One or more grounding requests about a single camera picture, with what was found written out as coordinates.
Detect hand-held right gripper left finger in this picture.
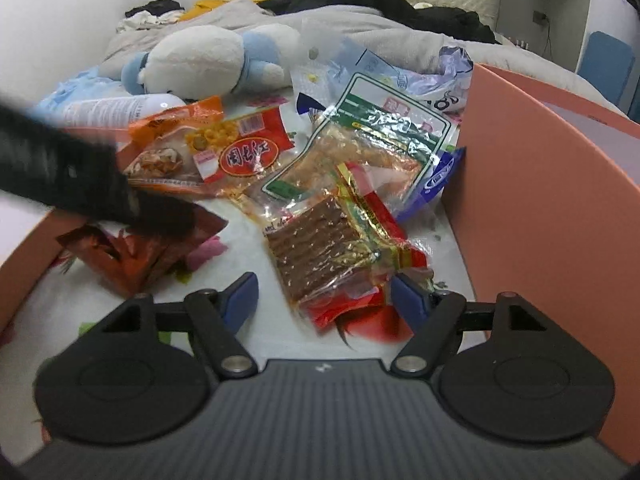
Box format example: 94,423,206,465
95,272,260,380

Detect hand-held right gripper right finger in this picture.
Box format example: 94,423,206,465
390,274,548,377

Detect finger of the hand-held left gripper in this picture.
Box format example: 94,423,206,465
120,172,198,238

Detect shiny red snack packet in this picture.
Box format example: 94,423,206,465
302,285,416,343

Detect orange nut snack packet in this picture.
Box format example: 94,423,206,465
117,96,226,193

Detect brown stick snack packet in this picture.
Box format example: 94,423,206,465
262,162,431,311

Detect orange cardboard box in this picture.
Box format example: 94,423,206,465
440,62,640,466

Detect green white snack packet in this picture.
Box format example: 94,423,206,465
262,72,460,211

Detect pile of snack packets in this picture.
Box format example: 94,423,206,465
0,95,481,361

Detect white bottle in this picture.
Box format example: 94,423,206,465
60,95,186,128

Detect orange box lid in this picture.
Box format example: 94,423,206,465
0,127,126,333

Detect white blue plush toy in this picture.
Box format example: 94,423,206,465
120,25,301,98

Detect pile of folded clothes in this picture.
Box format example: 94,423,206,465
117,0,188,31

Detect yellow cloth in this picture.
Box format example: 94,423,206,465
180,0,236,21

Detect clear plastic bag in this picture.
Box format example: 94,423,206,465
290,17,401,106

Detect grey duvet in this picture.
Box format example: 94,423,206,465
102,0,631,116

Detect black clothes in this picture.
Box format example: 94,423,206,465
257,0,498,43

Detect blue padded chair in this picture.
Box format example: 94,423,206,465
577,30,637,106

